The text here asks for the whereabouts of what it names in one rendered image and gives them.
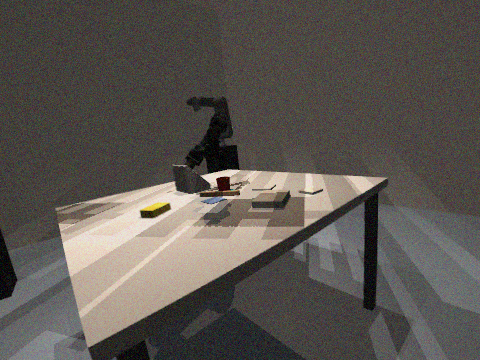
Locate tan wooden bar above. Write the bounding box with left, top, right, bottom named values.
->
left=199, top=190, right=240, bottom=197

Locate yellow block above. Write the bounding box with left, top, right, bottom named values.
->
left=140, top=203, right=171, bottom=218

